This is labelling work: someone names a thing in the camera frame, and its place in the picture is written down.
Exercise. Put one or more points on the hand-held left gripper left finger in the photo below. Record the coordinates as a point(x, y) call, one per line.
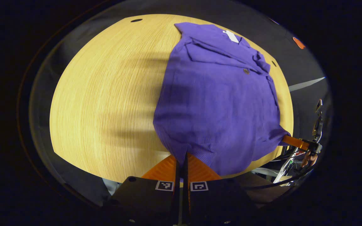
point(177, 194)

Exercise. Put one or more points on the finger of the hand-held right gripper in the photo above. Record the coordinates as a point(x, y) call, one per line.
point(295, 142)

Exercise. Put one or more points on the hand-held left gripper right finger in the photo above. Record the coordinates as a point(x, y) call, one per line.
point(185, 194)

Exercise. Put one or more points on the purple polo shirt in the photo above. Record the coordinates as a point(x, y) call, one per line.
point(218, 103)

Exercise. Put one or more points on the small red object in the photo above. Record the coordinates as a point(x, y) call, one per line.
point(298, 153)

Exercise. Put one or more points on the white stand frame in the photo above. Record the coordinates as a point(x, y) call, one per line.
point(284, 166)

